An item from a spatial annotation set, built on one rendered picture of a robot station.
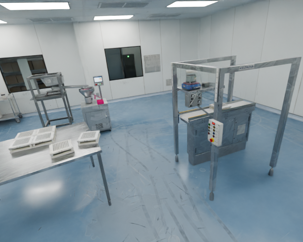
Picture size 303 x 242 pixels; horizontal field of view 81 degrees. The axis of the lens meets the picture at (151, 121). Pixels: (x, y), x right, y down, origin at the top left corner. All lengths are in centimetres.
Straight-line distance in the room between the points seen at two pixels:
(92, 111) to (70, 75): 293
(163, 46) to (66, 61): 370
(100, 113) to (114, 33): 359
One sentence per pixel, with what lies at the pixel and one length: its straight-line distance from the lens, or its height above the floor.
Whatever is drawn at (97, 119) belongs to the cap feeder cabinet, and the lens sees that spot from 460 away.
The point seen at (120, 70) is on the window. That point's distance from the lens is 730.
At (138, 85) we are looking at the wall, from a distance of 753.
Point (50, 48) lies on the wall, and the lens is 723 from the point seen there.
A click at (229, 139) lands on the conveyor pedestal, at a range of 348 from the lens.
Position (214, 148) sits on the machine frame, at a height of 82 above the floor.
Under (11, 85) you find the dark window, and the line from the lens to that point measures 763.
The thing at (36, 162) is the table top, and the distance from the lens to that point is 236.
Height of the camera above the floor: 196
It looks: 23 degrees down
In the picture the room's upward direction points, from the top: 5 degrees counter-clockwise
